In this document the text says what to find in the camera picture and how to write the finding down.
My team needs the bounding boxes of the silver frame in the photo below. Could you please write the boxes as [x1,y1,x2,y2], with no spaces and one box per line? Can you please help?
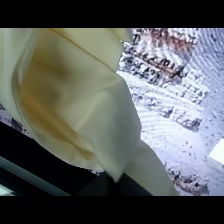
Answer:
[0,155,70,196]

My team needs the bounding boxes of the cream shirt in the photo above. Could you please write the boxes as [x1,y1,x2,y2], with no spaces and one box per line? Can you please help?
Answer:
[0,28,180,196]

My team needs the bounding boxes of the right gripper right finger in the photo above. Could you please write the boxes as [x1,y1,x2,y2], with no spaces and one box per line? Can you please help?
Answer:
[117,172,153,196]

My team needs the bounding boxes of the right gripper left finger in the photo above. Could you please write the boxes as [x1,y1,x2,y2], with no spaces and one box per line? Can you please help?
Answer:
[77,171,118,196]

